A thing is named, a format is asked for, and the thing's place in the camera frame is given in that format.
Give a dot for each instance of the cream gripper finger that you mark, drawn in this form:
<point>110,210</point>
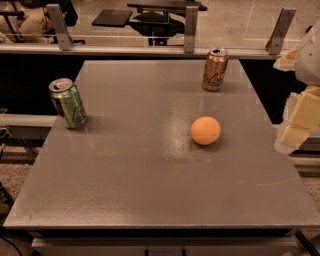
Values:
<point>288,61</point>
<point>301,117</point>

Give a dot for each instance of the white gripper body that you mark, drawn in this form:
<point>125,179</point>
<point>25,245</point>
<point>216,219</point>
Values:
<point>310,61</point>

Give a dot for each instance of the orange fruit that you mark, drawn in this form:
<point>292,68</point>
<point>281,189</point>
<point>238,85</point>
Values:
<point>205,130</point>

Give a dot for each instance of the orange soda can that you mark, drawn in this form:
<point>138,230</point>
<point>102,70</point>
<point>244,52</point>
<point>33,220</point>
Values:
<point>215,68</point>

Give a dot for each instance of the green soda can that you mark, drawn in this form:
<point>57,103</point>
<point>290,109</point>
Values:
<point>67,101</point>

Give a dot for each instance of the black office chair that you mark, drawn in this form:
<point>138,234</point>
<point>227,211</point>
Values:
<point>158,20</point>

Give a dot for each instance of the metal rail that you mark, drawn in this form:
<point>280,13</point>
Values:
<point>162,51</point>

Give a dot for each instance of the middle metal bracket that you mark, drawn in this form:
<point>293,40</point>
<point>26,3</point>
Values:
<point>190,28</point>

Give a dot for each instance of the left metal bracket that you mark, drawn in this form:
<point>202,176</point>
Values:
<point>64,40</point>

